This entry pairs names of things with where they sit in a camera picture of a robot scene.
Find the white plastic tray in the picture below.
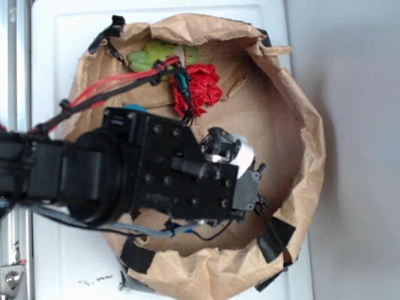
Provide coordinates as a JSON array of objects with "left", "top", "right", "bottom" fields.
[{"left": 30, "top": 4, "right": 315, "bottom": 300}]

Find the blue dimpled ball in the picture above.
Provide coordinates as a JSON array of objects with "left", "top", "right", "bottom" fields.
[{"left": 122, "top": 104, "right": 148, "bottom": 113}]

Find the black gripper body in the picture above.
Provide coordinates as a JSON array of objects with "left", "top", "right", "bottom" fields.
[{"left": 102, "top": 108, "right": 268, "bottom": 221}]

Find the silver aluminium frame rail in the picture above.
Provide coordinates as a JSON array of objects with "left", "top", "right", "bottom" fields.
[{"left": 1, "top": 1, "right": 34, "bottom": 299}]

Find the wrist camera with white tape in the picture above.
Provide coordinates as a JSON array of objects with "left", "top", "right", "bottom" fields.
[{"left": 200, "top": 127, "right": 255, "bottom": 179}]

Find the green plush frog toy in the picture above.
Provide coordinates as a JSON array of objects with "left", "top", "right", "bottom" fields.
[{"left": 127, "top": 40, "right": 199, "bottom": 73}]

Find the grey braided cable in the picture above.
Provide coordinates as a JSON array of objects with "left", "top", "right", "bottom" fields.
[{"left": 29, "top": 203, "right": 201, "bottom": 241}]

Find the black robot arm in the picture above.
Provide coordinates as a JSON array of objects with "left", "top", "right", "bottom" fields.
[{"left": 1, "top": 108, "right": 267, "bottom": 227}]

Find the red and black cable bundle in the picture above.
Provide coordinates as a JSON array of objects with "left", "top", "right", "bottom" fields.
[{"left": 31, "top": 55, "right": 196, "bottom": 138}]

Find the brown paper bag bin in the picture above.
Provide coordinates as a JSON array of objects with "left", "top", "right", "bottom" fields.
[{"left": 59, "top": 11, "right": 327, "bottom": 300}]

